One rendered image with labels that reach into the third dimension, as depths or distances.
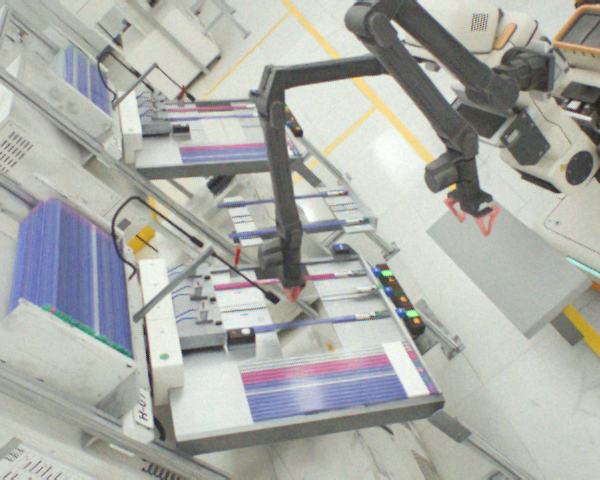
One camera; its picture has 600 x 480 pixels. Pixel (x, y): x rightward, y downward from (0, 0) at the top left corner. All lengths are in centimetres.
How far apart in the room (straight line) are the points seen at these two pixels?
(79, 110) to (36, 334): 145
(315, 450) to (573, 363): 99
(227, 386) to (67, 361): 44
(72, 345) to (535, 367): 171
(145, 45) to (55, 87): 361
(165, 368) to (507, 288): 103
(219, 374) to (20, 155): 136
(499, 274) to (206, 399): 96
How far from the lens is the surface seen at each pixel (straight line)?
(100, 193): 296
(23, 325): 161
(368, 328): 210
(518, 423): 266
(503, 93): 164
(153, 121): 321
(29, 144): 287
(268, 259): 200
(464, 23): 174
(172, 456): 173
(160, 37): 644
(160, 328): 194
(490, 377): 278
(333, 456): 221
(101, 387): 174
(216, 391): 187
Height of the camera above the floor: 223
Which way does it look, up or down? 34 degrees down
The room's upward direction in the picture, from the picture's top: 50 degrees counter-clockwise
